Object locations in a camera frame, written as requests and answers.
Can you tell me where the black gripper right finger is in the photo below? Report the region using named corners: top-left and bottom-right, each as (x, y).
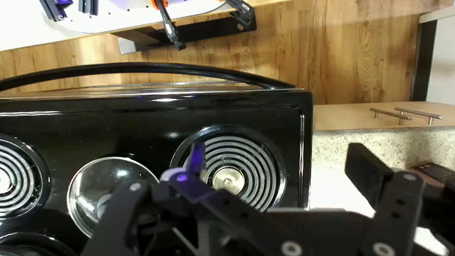
top-left (344, 140), bottom-right (455, 256)

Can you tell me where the metal cabinet bar handle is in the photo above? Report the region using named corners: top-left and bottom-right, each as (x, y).
top-left (368, 106), bottom-right (412, 126)
top-left (394, 105), bottom-right (444, 126)

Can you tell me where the black electric stove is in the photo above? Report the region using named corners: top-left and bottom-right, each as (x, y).
top-left (0, 61), bottom-right (316, 256)

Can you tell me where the white robot mounting platform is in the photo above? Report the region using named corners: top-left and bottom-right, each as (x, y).
top-left (0, 0), bottom-right (286, 54)

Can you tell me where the large coil burner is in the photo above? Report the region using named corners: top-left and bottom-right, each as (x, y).
top-left (169, 123), bottom-right (289, 214)

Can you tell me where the white cabinet panel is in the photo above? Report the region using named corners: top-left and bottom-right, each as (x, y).
top-left (411, 5), bottom-right (455, 105)

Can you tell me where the wooden lower cabinet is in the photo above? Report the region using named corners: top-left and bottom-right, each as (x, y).
top-left (311, 99), bottom-right (455, 133)

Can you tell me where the black oven door handle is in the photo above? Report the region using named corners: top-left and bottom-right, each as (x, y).
top-left (0, 61), bottom-right (297, 92)

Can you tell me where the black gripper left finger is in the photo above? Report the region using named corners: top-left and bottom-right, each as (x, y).
top-left (80, 140), bottom-right (304, 256)

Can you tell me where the black clamp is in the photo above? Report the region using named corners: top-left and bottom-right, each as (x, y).
top-left (152, 0), bottom-right (188, 51)
top-left (225, 0), bottom-right (259, 34)

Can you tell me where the small coil burner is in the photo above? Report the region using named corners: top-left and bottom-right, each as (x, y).
top-left (0, 133), bottom-right (53, 220)

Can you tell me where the blue bracket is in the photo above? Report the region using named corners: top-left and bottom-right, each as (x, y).
top-left (38, 0), bottom-right (75, 22)

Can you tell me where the small glass pot lid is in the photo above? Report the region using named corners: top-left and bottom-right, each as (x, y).
top-left (65, 155), bottom-right (161, 238)

